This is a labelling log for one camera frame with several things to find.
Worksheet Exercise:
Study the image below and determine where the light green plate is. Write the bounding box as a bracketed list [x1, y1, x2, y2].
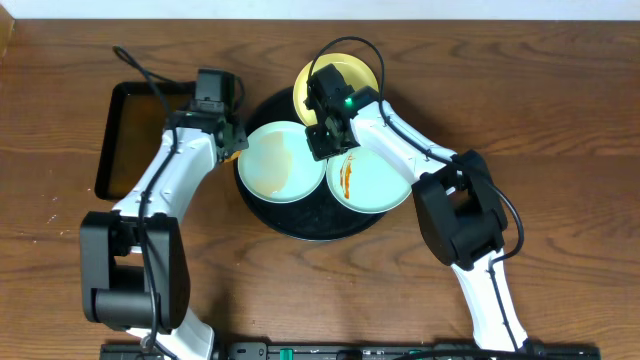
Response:
[237, 121, 327, 204]
[326, 147, 411, 214]

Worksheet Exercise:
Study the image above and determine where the green yellow sponge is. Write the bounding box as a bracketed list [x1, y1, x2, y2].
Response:
[224, 150, 242, 163]

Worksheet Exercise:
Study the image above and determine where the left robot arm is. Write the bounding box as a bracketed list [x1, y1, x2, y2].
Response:
[80, 110, 248, 359]

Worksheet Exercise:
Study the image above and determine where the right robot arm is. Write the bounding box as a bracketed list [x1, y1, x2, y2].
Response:
[304, 85, 528, 352]

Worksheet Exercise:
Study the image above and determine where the round black tray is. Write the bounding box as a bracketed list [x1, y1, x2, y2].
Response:
[234, 87, 385, 242]

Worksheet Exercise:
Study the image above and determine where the black rectangular water tray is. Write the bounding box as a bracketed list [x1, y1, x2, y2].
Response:
[94, 82, 166, 201]

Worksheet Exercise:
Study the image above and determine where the yellow plate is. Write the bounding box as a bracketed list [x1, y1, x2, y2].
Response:
[293, 53, 379, 126]

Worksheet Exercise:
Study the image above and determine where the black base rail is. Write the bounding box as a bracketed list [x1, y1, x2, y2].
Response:
[98, 340, 601, 360]

